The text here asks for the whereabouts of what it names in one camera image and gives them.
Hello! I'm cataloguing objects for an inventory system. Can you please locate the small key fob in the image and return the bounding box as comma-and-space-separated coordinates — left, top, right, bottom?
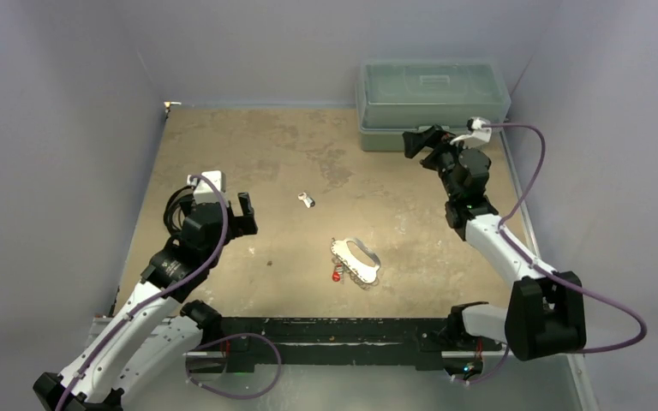
297, 192, 315, 208

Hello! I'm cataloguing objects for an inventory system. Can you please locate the silver foot-shaped keyring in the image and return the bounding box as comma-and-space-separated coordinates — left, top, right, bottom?
330, 237, 381, 288

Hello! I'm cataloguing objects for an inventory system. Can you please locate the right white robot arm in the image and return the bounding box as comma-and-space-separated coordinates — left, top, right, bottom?
403, 126, 587, 360

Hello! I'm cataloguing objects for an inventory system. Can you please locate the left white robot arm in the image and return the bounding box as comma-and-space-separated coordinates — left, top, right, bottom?
33, 192, 258, 410

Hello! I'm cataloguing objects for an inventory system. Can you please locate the green plastic storage box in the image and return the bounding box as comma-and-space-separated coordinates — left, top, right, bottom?
356, 57, 511, 152

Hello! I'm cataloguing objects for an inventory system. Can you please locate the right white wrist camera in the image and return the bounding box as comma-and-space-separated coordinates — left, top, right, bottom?
450, 116, 493, 148

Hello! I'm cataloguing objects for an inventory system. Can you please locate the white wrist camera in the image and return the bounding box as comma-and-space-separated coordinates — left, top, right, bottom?
186, 170, 226, 205
450, 116, 493, 148

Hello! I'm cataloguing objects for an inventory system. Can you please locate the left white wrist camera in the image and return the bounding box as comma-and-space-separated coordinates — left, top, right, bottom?
186, 170, 226, 205

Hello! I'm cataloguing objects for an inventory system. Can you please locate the coiled black cable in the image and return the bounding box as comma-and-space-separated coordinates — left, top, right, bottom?
162, 184, 197, 235

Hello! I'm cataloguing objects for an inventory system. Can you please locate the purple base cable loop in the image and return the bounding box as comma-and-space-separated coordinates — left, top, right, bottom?
184, 332, 283, 401

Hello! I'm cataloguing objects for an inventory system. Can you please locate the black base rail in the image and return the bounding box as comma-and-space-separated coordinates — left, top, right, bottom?
215, 315, 506, 374

